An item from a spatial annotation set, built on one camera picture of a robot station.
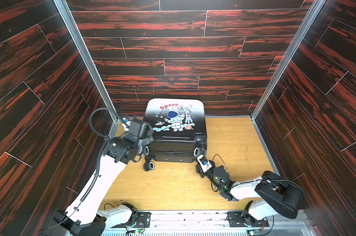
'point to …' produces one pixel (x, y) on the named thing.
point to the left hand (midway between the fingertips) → (142, 136)
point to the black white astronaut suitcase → (179, 130)
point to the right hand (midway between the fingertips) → (200, 157)
